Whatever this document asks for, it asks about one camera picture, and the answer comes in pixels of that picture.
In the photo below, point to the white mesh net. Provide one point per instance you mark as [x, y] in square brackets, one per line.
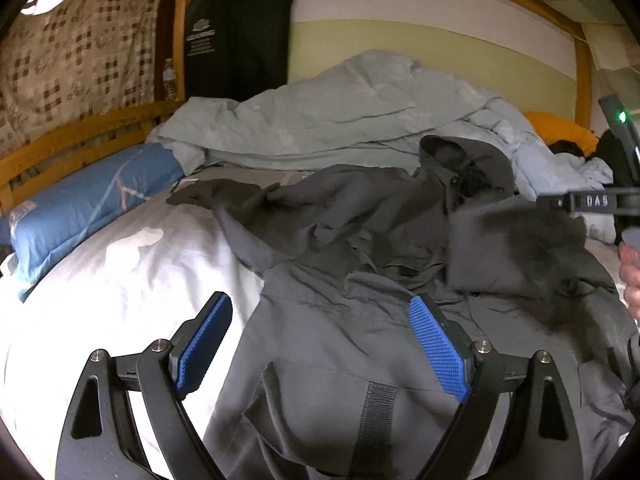
[615, 50]

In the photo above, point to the clear water bottle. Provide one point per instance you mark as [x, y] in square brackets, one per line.
[170, 85]

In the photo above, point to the black clothes pile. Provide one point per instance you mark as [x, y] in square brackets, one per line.
[565, 147]

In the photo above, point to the person's right hand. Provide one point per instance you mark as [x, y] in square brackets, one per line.
[631, 280]

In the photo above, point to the light blue duvet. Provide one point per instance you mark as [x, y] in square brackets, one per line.
[350, 110]

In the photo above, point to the black garment bag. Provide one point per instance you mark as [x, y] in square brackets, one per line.
[235, 35]

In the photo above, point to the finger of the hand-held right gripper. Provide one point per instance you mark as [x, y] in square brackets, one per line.
[575, 201]

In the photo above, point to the orange pillow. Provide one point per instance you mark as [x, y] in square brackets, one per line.
[555, 130]

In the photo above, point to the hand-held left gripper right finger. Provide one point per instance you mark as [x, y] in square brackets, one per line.
[440, 350]

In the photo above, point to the beige patterned hanging cloth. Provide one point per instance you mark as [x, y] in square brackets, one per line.
[75, 50]

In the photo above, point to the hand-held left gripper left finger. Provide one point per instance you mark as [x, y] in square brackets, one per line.
[205, 345]

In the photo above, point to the wooden bed frame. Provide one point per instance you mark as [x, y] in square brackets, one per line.
[583, 85]

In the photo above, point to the grey jacket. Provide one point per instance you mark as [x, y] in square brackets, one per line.
[325, 340]

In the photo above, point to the blue pillow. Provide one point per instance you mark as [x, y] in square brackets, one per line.
[75, 210]

